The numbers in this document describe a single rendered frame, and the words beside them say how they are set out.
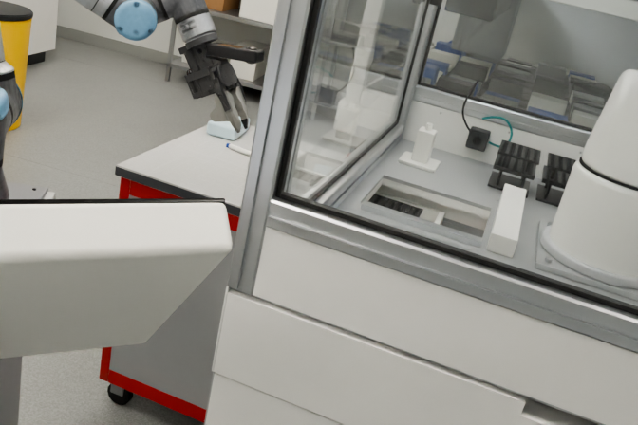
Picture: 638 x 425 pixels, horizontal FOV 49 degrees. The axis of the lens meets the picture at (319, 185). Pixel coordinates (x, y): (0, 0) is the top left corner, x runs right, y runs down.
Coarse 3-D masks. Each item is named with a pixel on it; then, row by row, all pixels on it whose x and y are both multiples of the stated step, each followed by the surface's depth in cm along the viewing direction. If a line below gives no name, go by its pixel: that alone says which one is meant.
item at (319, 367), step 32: (224, 320) 98; (256, 320) 96; (288, 320) 95; (224, 352) 100; (256, 352) 98; (288, 352) 96; (320, 352) 94; (352, 352) 93; (384, 352) 91; (256, 384) 99; (288, 384) 98; (320, 384) 96; (352, 384) 94; (384, 384) 93; (416, 384) 91; (448, 384) 90; (480, 384) 88; (352, 416) 96; (384, 416) 94; (416, 416) 92; (448, 416) 91; (480, 416) 89; (512, 416) 88; (544, 416) 88; (576, 416) 90
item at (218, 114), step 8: (216, 96) 147; (232, 96) 148; (216, 104) 147; (232, 104) 146; (216, 112) 148; (224, 112) 147; (232, 112) 146; (216, 120) 148; (224, 120) 148; (232, 120) 147; (240, 120) 148; (240, 128) 149
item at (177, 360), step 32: (128, 160) 180; (160, 160) 184; (192, 160) 189; (224, 160) 194; (128, 192) 178; (160, 192) 175; (192, 192) 171; (224, 192) 174; (224, 288) 177; (192, 320) 184; (128, 352) 194; (160, 352) 190; (192, 352) 187; (128, 384) 197; (160, 384) 194; (192, 384) 190; (192, 416) 193
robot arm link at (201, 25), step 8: (200, 16) 144; (208, 16) 145; (184, 24) 144; (192, 24) 143; (200, 24) 144; (208, 24) 145; (184, 32) 144; (192, 32) 144; (200, 32) 144; (208, 32) 145; (184, 40) 145; (192, 40) 145
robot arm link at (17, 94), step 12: (0, 36) 141; (0, 48) 141; (0, 60) 141; (0, 72) 140; (12, 72) 144; (0, 84) 141; (12, 84) 144; (12, 96) 144; (12, 108) 142; (12, 120) 142
